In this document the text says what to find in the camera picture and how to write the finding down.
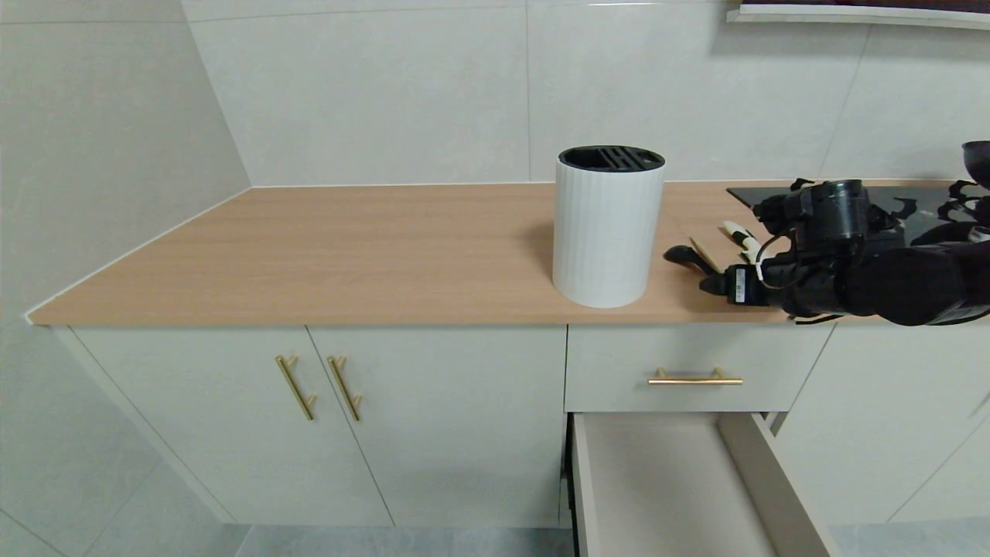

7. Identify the range hood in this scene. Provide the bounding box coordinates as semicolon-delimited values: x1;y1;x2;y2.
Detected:
725;0;990;32

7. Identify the wooden chopstick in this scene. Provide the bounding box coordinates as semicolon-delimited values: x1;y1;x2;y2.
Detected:
688;236;725;274

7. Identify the white handled utensil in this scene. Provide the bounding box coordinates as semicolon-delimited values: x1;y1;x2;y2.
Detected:
722;220;763;265

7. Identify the white drawer with gold handle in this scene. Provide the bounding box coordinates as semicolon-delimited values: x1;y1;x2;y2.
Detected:
564;323;838;414

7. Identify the black pot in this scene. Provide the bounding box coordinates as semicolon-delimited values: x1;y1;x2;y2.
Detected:
961;141;990;191

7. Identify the wooden counter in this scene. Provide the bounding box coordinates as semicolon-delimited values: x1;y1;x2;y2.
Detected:
26;179;990;557

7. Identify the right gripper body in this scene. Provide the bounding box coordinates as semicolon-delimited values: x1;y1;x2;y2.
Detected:
720;260;791;310

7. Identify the open white drawer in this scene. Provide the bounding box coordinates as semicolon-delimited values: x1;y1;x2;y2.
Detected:
568;412;845;557

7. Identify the white cabinet door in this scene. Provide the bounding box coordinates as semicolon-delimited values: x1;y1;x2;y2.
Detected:
68;325;395;528
306;324;570;530

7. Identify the black spoon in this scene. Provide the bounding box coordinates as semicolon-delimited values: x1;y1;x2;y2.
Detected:
663;244;723;278

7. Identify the black glass hob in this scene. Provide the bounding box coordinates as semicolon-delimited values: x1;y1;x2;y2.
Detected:
726;179;990;250

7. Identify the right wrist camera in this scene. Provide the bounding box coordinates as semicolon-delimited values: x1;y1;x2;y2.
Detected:
753;179;904;256

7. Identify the white ribbed utensil holder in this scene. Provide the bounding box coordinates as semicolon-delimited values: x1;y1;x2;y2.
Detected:
551;145;667;309

